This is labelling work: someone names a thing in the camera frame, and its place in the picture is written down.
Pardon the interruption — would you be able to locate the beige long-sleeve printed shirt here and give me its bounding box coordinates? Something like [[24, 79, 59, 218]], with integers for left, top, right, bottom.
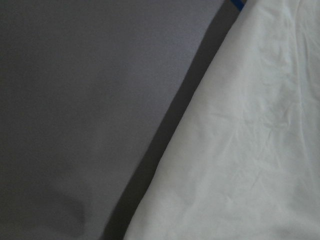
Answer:
[[124, 0, 320, 240]]

